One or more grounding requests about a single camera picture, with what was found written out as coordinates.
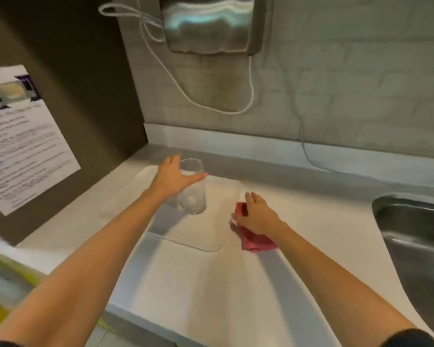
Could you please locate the person's right hand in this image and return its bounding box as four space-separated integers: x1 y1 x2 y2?
231 191 285 237

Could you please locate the person's left hand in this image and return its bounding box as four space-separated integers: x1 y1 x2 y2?
144 152 209 206

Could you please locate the pink cloth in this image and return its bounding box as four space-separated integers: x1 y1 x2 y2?
231 202 278 253

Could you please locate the clear drinking glass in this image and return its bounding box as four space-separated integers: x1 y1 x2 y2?
168 158 207 215

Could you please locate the white plastic tray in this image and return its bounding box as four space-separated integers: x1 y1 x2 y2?
100 165 245 253

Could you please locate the person's right forearm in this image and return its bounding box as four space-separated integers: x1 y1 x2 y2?
266 222 420 347

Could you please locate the person's left forearm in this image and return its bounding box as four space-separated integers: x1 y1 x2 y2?
0 189 163 347

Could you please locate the white paper notice poster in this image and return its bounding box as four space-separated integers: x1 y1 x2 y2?
0 65 81 216

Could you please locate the stainless steel sink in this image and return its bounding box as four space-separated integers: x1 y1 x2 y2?
371 194 434 333

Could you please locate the black right sleeve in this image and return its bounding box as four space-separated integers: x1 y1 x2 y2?
386 328 434 347

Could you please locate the thin grey wall cable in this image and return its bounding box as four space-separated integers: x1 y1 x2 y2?
289 61 434 190

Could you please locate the white power cable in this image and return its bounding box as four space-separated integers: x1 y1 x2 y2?
98 0 256 115

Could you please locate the steel wall hand dryer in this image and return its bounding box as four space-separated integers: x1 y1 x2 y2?
159 0 267 56

